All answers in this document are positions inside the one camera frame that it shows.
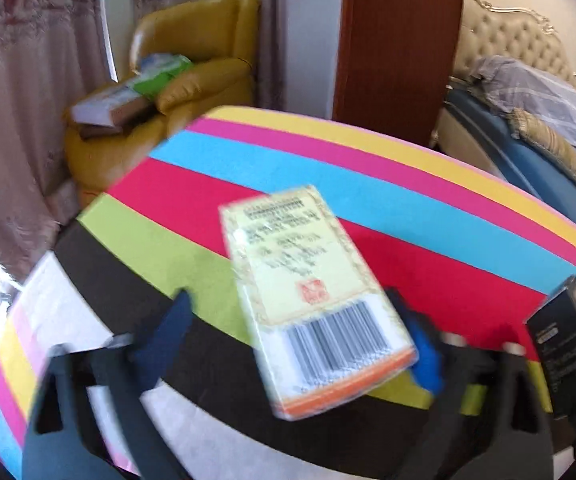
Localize brown wooden wardrobe panel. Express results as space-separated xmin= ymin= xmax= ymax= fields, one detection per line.
xmin=332 ymin=0 xmax=466 ymax=148

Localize beige tufted headboard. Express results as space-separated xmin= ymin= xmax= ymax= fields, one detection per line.
xmin=450 ymin=0 xmax=576 ymax=111

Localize yellow cardboard box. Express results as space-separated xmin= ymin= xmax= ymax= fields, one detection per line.
xmin=218 ymin=185 xmax=419 ymax=421

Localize striped pillow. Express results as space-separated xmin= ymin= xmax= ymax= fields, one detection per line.
xmin=510 ymin=108 xmax=576 ymax=193

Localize yellow leather armchair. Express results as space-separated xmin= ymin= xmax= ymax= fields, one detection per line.
xmin=63 ymin=0 xmax=261 ymax=208

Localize green plastic packet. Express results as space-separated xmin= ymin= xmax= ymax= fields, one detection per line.
xmin=133 ymin=54 xmax=195 ymax=101

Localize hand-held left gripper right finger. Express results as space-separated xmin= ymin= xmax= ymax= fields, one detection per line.
xmin=388 ymin=287 xmax=556 ymax=480

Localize brown flat book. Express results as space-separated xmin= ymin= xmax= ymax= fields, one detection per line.
xmin=78 ymin=120 xmax=125 ymax=141

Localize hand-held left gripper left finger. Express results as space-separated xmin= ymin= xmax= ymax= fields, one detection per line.
xmin=22 ymin=290 xmax=194 ymax=480

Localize bed with blue sheet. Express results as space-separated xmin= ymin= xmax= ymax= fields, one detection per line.
xmin=435 ymin=87 xmax=576 ymax=251

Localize folded grey-blue quilt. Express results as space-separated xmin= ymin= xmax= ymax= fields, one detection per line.
xmin=470 ymin=56 xmax=576 ymax=153

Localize black cardboard box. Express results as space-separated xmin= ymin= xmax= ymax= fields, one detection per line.
xmin=524 ymin=275 xmax=576 ymax=421

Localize striped colourful tablecloth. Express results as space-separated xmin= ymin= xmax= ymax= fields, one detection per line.
xmin=0 ymin=105 xmax=576 ymax=480

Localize books on armchair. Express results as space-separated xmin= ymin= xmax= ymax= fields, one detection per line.
xmin=70 ymin=82 xmax=151 ymax=126

